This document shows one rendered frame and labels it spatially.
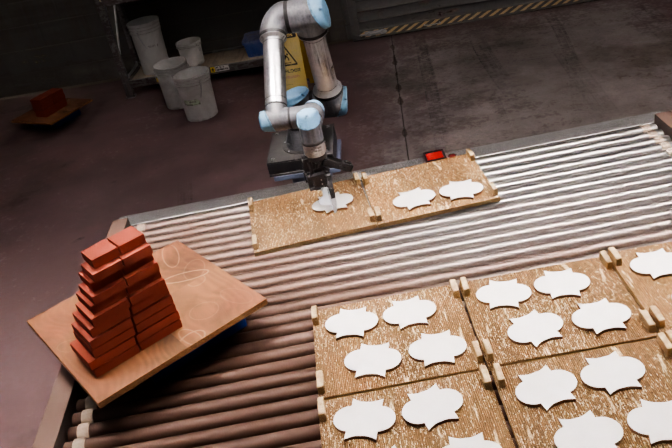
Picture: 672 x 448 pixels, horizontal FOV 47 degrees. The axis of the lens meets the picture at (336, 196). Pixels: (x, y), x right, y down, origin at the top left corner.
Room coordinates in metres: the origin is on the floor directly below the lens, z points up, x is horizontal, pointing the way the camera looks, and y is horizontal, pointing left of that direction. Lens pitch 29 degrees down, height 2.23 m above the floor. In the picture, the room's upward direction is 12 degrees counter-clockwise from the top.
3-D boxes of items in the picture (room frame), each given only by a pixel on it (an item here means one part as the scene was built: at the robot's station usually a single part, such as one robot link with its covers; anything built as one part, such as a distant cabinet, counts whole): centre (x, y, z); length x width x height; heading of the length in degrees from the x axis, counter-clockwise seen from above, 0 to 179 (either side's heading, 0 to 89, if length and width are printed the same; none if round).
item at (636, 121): (2.54, -0.21, 0.89); 2.08 x 0.08 x 0.06; 89
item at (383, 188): (2.31, -0.31, 0.93); 0.41 x 0.35 x 0.02; 92
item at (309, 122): (2.32, 0.04, 1.24); 0.09 x 0.08 x 0.11; 170
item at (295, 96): (2.86, 0.07, 1.11); 0.13 x 0.12 x 0.14; 80
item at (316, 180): (2.32, 0.04, 1.08); 0.09 x 0.08 x 0.12; 99
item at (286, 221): (2.30, 0.10, 0.93); 0.41 x 0.35 x 0.02; 93
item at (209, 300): (1.77, 0.59, 1.03); 0.50 x 0.50 x 0.02; 34
